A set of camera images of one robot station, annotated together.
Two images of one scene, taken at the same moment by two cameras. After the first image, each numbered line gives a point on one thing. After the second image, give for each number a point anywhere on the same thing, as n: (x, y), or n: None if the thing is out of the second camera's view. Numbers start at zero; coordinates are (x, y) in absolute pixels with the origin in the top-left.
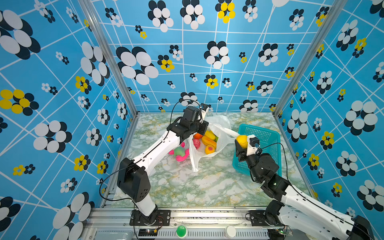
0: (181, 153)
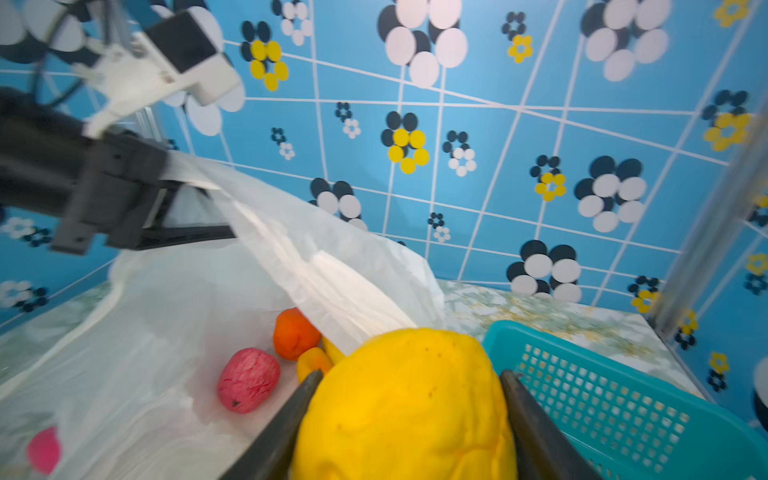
0: (44, 449)
